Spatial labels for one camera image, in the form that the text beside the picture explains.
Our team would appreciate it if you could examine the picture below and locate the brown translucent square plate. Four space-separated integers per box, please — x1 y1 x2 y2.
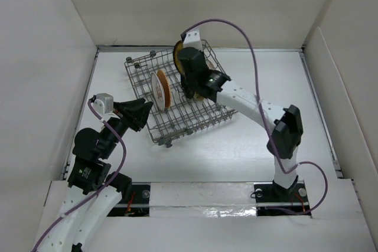
206 60 216 70

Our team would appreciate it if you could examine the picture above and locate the orange woven round plate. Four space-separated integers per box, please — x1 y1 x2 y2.
157 69 172 109

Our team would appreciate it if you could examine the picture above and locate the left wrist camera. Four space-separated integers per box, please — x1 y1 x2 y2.
90 93 114 115

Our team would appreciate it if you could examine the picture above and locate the cream plate with black print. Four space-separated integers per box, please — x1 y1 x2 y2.
191 93 205 102

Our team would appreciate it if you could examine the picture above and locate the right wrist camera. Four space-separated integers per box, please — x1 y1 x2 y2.
183 28 203 51

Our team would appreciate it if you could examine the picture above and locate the yellow and brown patterned plate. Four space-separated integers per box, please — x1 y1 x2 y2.
172 40 185 75

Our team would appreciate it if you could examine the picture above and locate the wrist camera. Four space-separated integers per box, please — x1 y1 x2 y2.
90 93 114 115
183 28 203 51

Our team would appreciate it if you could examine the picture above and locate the grey wire dish rack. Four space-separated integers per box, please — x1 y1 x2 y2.
125 48 236 148

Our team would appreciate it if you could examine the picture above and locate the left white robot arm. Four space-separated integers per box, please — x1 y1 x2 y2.
33 93 153 251

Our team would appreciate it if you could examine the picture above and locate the white plate with red characters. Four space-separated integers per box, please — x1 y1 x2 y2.
151 73 165 112

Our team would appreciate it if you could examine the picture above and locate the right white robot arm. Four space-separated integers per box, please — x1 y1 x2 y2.
172 45 303 201

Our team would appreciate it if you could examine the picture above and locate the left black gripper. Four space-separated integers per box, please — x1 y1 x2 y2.
100 97 152 158

